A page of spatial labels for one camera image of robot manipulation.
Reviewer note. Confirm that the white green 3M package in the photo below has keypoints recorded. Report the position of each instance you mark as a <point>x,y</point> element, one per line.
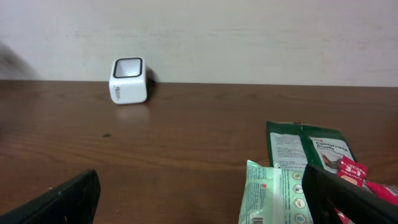
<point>294,145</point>

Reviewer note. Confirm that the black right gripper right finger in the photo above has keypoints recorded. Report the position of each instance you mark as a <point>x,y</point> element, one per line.
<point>327,194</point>

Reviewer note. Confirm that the red tube package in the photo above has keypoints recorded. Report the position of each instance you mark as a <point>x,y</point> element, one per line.
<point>352,171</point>

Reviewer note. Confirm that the white barcode scanner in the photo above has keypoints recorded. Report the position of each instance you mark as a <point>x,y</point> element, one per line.
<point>128,81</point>

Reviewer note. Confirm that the mint green wipes pack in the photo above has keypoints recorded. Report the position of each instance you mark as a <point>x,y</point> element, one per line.
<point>273,196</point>

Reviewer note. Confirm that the red candy bag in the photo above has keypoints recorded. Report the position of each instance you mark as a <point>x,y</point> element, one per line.
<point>388,193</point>

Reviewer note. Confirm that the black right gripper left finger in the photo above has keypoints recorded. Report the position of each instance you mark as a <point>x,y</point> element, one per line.
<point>74,201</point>

